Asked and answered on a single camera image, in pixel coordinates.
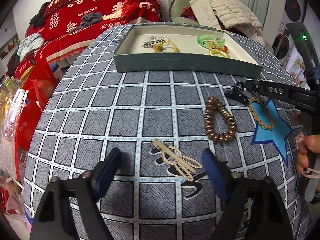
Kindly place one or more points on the green plastic bangle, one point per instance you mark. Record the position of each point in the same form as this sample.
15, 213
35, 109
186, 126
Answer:
200, 40

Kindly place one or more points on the silver hair clips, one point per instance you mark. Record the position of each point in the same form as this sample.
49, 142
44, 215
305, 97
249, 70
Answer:
150, 42

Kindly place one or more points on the red printed pillow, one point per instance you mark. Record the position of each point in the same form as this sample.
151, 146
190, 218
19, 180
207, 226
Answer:
60, 1

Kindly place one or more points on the red printed blanket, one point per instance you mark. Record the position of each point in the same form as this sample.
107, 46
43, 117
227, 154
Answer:
75, 10

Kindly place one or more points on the dark clothes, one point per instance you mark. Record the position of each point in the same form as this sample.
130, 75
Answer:
38, 17

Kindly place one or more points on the red gift bag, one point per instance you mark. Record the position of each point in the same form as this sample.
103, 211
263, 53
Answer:
41, 72

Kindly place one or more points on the grey checked tablecloth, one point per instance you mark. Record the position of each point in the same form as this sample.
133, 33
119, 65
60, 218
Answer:
125, 120

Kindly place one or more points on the white washing machine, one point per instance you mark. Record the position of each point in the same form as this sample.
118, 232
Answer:
281, 45

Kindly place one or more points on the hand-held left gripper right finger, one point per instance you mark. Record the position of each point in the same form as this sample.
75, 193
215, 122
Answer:
215, 175

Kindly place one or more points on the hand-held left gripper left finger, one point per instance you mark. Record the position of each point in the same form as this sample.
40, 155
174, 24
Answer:
107, 170

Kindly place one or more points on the clear plastic bag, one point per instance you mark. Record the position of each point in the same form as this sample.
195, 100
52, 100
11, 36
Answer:
10, 130

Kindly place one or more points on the red satin cushion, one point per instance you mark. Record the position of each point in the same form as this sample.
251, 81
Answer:
133, 2

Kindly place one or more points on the cream down jacket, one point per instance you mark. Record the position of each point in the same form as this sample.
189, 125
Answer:
232, 10

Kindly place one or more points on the cream hair clip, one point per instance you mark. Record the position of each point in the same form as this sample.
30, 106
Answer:
160, 146

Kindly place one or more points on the white quilt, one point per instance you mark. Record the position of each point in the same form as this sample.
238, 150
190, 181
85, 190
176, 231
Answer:
202, 12

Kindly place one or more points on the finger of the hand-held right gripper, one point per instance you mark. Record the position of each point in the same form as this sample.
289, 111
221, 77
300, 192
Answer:
255, 86

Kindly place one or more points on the white dryer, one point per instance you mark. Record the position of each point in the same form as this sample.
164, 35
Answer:
292, 7

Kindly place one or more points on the green tray with cream inside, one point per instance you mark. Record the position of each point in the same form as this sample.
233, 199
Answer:
180, 63

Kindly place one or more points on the grey garment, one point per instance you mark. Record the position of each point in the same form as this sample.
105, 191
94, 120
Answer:
90, 17

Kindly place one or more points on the floral cloth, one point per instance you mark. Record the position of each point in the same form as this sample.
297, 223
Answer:
30, 42

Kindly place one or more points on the blue lid jar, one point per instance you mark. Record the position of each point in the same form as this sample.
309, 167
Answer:
57, 71

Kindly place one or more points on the person's right hand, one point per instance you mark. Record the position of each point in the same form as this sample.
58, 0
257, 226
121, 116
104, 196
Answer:
312, 143

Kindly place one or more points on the black claw clip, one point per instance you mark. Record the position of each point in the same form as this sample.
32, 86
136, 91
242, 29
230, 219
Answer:
235, 92

